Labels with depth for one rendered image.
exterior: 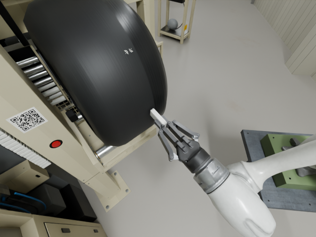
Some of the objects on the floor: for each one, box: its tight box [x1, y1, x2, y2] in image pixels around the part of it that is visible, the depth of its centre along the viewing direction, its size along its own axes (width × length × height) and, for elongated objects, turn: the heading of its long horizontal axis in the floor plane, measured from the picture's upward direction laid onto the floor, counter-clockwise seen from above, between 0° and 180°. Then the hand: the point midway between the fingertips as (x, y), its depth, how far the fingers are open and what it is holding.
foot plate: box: [94, 170, 131, 213], centre depth 148 cm, size 27×27×2 cm
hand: (158, 118), depth 52 cm, fingers closed
